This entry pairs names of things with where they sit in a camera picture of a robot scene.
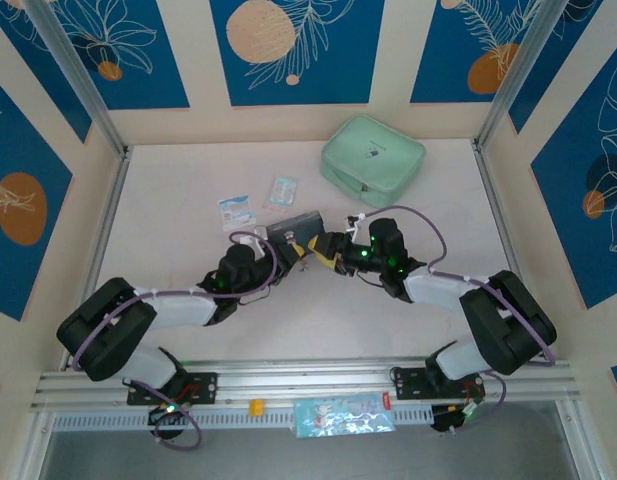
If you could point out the dark grey flat box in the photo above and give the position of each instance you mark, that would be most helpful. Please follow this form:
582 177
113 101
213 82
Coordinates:
303 225

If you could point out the mint green zipper pouch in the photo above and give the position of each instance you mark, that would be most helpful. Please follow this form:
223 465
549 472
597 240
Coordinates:
373 160

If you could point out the small yellow block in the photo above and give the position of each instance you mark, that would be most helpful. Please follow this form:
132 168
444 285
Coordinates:
257 407

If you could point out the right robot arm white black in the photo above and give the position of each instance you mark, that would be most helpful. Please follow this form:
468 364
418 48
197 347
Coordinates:
508 325

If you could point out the aluminium frame post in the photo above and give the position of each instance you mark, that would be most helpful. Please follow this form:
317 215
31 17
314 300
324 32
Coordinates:
78 75
513 75

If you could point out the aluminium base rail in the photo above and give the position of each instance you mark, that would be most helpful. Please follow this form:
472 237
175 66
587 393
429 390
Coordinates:
308 372

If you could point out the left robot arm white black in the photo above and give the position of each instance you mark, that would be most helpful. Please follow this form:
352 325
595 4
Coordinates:
108 330

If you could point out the small metal padlock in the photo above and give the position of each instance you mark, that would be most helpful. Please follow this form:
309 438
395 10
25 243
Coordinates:
290 238

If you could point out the metal key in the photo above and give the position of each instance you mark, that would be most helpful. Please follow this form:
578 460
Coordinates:
304 263

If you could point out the blue patterned flat packet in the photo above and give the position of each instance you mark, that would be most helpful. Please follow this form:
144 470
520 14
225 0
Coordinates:
343 415

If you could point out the white blue sachet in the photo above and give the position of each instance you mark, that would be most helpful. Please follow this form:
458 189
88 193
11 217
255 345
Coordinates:
237 213

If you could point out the clear bag of teal plasters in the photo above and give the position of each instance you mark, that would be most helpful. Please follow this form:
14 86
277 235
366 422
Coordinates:
282 192

